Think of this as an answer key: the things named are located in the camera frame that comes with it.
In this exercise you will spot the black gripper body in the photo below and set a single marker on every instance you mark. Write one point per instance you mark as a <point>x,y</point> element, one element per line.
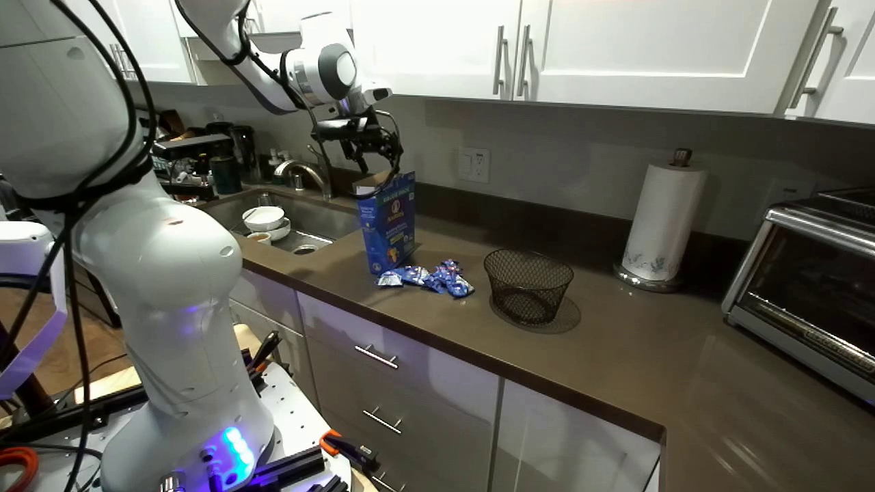
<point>359,122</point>

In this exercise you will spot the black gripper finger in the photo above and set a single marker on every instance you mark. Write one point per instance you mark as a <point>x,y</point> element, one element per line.
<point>393,155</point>
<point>358,157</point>

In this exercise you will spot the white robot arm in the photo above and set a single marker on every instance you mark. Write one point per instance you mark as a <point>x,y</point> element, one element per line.
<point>75,152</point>

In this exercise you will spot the blue cardboard box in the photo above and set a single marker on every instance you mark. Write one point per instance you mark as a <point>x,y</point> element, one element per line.
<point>388,215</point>

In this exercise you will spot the chrome sink faucet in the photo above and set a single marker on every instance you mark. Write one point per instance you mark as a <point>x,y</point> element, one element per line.
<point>303,172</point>

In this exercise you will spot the white bowl in sink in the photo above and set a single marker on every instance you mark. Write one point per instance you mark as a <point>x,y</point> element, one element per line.
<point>270,222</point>

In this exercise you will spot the blue wrapper pile left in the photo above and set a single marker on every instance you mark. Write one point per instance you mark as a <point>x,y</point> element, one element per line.
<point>405,275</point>

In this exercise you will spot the blue wrapper pile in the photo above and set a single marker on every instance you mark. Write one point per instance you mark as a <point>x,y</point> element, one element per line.
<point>405,275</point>
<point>449,276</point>

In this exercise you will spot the blue wrapper pile right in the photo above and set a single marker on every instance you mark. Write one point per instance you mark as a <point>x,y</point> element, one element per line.
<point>449,276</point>

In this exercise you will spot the black coffee machine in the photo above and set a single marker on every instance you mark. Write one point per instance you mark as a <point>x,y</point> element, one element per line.
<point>202,159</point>

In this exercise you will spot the black screwdriver tool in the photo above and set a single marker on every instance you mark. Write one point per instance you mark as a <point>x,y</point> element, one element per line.
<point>263,354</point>

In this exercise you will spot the white paper towel roll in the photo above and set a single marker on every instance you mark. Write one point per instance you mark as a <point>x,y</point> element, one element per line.
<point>663,222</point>

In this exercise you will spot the silver toaster oven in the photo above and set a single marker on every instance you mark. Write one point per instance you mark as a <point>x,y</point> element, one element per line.
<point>807,289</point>

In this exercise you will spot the wall power outlet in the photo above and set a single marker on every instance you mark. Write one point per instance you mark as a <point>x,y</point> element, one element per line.
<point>475,164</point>

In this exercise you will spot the silver cabinet handle left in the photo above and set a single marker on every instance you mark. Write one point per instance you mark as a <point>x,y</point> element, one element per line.
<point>501,79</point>

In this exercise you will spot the silver cabinet handle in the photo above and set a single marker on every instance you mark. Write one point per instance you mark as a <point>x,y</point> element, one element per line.
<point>526,69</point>
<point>501,79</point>
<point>817,66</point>

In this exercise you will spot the black wire mesh basket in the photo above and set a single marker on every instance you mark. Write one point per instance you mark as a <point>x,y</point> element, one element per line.
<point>526,289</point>

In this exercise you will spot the drawer handle upper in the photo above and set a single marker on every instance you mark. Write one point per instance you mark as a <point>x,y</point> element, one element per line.
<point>389,361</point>

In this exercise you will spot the drawer handle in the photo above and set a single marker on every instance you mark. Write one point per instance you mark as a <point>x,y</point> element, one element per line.
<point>375,416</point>
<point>389,361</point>

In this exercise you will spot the drawer handle lower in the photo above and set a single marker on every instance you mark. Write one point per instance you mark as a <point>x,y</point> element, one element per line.
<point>375,416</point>

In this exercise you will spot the silver cabinet handle far right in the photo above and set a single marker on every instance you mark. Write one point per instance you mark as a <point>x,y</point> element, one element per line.
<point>817,66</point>

